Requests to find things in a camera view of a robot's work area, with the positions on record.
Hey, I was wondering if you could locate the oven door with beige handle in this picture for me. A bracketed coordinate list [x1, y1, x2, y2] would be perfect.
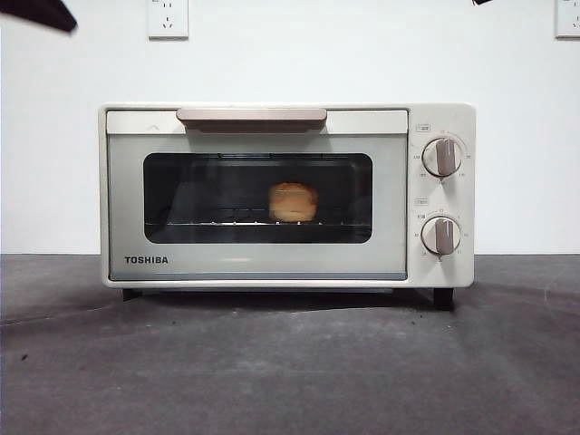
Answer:
[105, 108, 410, 281]

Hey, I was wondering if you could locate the metal wire oven rack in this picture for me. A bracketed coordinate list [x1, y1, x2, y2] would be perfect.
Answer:
[145, 207, 371, 227]

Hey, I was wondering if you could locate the white wall socket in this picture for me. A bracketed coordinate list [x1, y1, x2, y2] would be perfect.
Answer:
[555, 0, 580, 39]
[148, 0, 189, 40]

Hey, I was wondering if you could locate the beige oven knob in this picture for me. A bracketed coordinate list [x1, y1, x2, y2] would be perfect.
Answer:
[420, 216, 462, 256]
[420, 138, 464, 179]

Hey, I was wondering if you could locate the golden bread loaf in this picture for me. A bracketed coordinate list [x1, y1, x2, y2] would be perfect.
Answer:
[267, 181, 320, 223]

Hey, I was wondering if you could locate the white Toshiba toaster oven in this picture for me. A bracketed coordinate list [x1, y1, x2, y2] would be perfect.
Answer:
[98, 101, 478, 312]

